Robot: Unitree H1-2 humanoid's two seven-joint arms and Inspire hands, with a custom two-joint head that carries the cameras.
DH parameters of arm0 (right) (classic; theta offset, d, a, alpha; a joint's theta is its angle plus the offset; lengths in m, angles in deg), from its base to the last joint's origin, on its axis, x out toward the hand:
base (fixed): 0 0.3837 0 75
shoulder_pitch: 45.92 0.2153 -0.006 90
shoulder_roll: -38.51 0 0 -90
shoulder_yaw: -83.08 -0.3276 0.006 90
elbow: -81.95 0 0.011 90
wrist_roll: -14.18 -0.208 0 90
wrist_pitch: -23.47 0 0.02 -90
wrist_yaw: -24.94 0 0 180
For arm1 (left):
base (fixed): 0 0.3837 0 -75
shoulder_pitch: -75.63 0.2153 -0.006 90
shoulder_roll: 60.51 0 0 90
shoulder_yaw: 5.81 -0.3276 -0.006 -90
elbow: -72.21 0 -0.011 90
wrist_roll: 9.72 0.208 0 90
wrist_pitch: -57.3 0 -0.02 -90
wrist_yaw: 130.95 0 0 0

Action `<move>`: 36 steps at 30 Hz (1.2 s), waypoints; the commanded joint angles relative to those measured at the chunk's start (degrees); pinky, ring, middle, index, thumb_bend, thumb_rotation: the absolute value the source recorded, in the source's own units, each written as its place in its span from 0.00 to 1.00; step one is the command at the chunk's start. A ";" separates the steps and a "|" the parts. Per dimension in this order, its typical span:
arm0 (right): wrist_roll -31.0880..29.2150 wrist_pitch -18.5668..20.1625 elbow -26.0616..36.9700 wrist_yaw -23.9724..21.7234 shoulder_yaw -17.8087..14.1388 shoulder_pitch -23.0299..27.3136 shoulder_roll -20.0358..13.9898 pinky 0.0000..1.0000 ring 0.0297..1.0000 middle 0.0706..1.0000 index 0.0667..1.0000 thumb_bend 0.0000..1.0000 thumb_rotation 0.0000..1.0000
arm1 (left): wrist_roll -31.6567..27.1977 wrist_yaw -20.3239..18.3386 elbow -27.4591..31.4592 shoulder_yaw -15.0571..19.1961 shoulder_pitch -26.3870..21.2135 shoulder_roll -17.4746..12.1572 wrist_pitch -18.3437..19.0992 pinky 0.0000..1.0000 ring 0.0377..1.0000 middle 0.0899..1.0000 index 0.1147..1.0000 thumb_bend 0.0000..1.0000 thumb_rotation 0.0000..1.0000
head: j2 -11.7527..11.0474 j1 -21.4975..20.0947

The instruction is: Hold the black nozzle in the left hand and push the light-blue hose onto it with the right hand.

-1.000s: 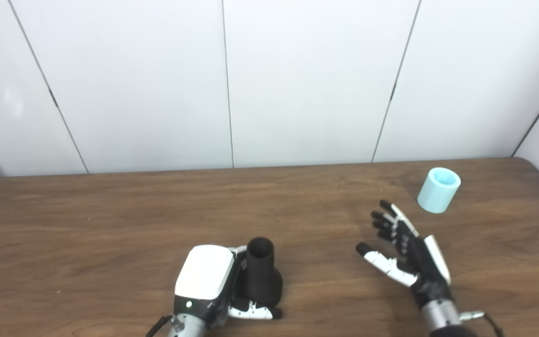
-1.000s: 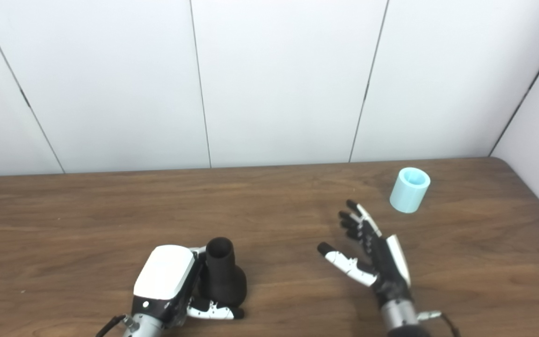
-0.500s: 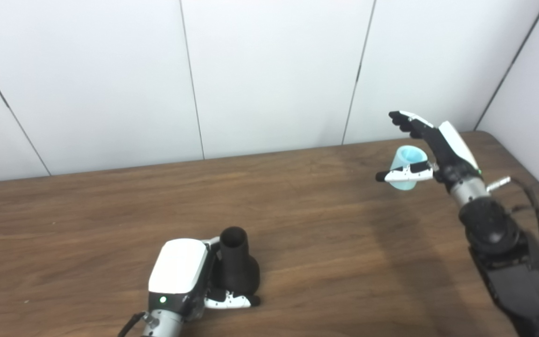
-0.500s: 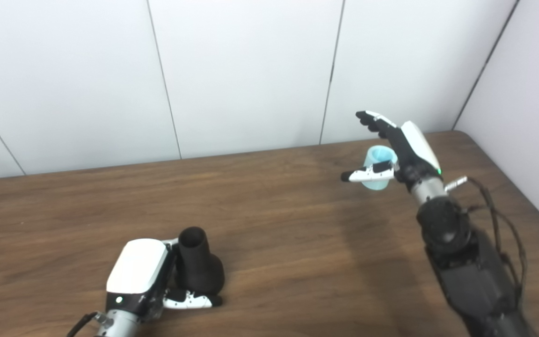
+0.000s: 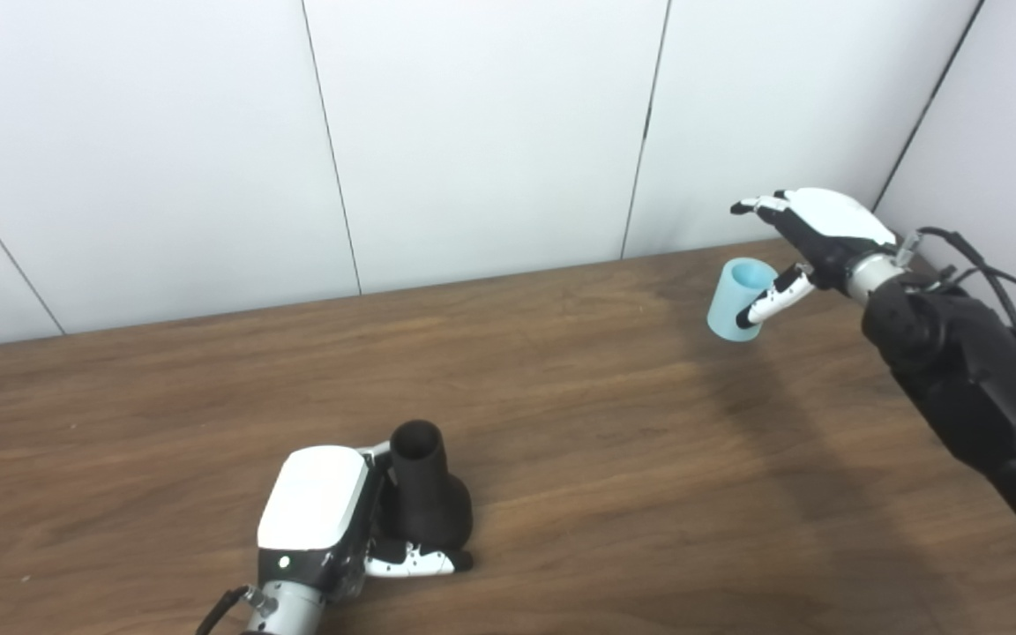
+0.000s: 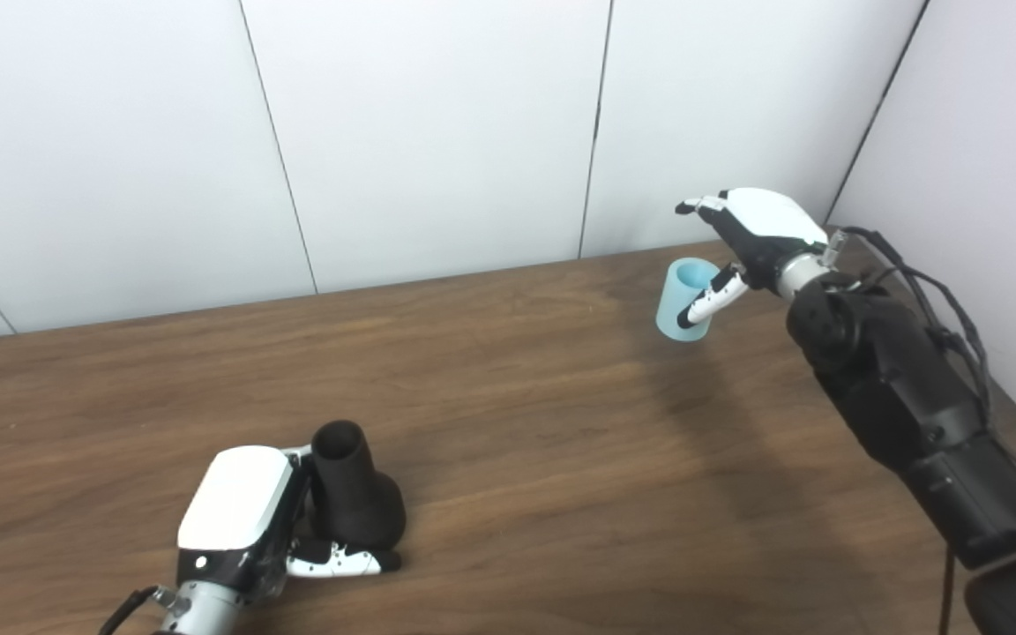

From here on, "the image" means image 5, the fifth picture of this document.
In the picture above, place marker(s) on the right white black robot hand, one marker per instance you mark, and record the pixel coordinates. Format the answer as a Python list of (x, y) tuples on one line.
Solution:
[(830, 225)]

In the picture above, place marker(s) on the black flared nozzle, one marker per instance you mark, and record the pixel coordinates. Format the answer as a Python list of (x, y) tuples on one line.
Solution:
[(429, 503)]

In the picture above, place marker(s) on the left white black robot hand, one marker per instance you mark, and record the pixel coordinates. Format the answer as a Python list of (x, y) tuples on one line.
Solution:
[(314, 498)]

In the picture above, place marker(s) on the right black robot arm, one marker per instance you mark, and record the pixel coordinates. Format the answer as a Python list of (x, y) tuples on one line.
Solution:
[(958, 362)]

